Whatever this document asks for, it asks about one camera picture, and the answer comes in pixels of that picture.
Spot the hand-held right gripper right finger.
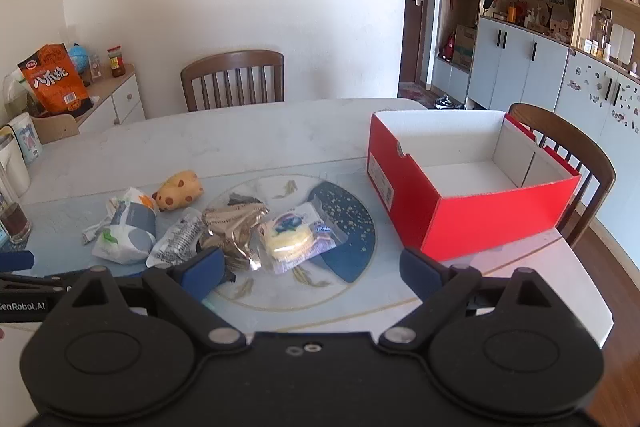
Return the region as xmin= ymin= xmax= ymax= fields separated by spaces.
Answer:
xmin=379 ymin=247 xmax=553 ymax=350

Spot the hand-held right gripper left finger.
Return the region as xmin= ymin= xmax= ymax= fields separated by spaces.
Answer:
xmin=65 ymin=247 xmax=248 ymax=350

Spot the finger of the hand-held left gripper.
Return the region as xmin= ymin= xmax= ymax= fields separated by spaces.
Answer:
xmin=0 ymin=251 xmax=36 ymax=277
xmin=0 ymin=276 xmax=70 ymax=294

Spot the white black-print packet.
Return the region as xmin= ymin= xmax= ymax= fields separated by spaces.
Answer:
xmin=146 ymin=208 xmax=206 ymax=268

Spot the dark shiny foil snack packet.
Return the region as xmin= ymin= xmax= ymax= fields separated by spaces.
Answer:
xmin=199 ymin=202 xmax=271 ymax=273

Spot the red cardboard box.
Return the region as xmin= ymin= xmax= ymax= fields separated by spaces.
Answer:
xmin=366 ymin=109 xmax=582 ymax=263

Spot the small white packet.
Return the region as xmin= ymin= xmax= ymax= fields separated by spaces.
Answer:
xmin=81 ymin=216 xmax=115 ymax=246

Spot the clear packet with dark contents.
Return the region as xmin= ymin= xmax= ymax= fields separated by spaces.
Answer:
xmin=227 ymin=192 xmax=265 ymax=208

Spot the yellow spotted animal toy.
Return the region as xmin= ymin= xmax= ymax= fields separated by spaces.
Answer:
xmin=152 ymin=170 xmax=205 ymax=212

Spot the white green snack packet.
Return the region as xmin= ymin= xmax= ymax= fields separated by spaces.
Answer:
xmin=91 ymin=187 xmax=158 ymax=265

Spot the white marble desktop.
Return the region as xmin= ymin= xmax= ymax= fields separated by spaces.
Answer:
xmin=0 ymin=98 xmax=615 ymax=413

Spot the glass with dark liquid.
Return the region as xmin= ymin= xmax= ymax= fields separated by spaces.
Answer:
xmin=0 ymin=202 xmax=33 ymax=244

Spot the white electric kettle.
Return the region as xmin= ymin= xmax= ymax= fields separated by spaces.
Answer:
xmin=0 ymin=127 xmax=32 ymax=202

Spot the white printed mug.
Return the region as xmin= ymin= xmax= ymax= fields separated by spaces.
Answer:
xmin=7 ymin=112 xmax=43 ymax=165

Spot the clear plastic container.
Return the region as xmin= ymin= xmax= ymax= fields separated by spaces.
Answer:
xmin=2 ymin=69 xmax=31 ymax=118

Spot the orange snack bag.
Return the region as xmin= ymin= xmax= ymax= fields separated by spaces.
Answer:
xmin=17 ymin=44 xmax=90 ymax=115

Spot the white side cabinet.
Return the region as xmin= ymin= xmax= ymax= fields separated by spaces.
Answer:
xmin=30 ymin=64 xmax=147 ymax=145

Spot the brown wooden chair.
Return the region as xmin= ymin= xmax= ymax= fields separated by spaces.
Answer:
xmin=507 ymin=103 xmax=617 ymax=248
xmin=180 ymin=50 xmax=286 ymax=112

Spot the small blue globe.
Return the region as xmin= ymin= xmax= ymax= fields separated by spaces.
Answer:
xmin=67 ymin=43 xmax=91 ymax=80

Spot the red-lidded sauce jar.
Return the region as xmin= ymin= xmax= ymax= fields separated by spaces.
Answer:
xmin=106 ymin=46 xmax=127 ymax=78

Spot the brown cardboard carton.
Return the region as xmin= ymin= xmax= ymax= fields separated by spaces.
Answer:
xmin=452 ymin=24 xmax=478 ymax=70

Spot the white cabinet with magnets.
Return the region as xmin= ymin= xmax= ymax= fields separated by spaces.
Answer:
xmin=555 ymin=49 xmax=640 ymax=168

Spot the grey wooden wall cabinet unit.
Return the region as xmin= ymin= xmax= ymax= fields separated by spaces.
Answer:
xmin=430 ymin=0 xmax=640 ymax=118

